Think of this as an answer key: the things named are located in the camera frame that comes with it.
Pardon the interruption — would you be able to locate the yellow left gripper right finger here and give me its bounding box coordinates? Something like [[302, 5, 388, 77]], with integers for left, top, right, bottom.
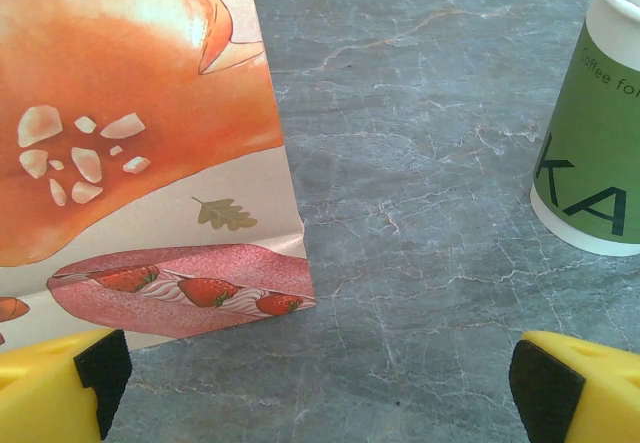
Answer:
[[508, 331, 640, 443]]

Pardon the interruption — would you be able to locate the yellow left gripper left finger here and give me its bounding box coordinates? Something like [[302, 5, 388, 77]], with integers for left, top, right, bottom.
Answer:
[[0, 328, 133, 443]]

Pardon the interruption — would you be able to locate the green paper coffee cup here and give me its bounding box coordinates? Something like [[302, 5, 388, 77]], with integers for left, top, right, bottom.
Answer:
[[529, 0, 640, 257]]

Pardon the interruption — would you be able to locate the printed paper takeout bag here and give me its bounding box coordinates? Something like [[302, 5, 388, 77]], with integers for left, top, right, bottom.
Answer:
[[0, 0, 317, 353]]

